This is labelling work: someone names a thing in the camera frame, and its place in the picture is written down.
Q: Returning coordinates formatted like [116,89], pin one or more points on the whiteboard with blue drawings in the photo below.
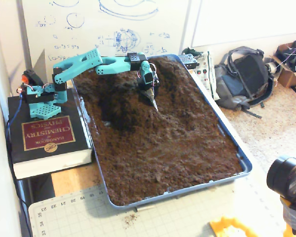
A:
[93,24]

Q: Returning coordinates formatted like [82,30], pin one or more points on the white printed soil bag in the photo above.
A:
[208,74]

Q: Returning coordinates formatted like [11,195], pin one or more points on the yellow printed plastic part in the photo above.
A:
[227,224]

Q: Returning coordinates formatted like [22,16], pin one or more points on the blue plastic tray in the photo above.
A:
[246,168]

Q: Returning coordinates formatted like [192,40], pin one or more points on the yellow camera stand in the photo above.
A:
[287,222]

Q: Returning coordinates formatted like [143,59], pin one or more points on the white cylindrical roll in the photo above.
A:
[271,67]

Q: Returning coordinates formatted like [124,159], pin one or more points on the grey black backpack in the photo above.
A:
[249,74]

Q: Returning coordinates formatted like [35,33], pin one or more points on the pale green cutting mat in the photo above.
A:
[162,219]

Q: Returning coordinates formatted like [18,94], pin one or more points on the black chemistry physics handbook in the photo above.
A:
[47,153]

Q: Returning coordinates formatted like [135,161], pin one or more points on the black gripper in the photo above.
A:
[149,94]

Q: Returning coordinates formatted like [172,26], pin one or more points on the brown soil pile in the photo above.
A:
[162,143]

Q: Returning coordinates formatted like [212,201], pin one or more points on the brown cardboard box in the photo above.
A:
[289,76]

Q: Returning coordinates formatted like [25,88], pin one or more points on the black vented electronic box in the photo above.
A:
[188,61]

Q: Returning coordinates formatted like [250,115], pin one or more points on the teal 3D-printed robot arm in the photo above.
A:
[86,61]

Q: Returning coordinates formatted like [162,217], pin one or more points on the black camera with lens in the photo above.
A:
[283,175]

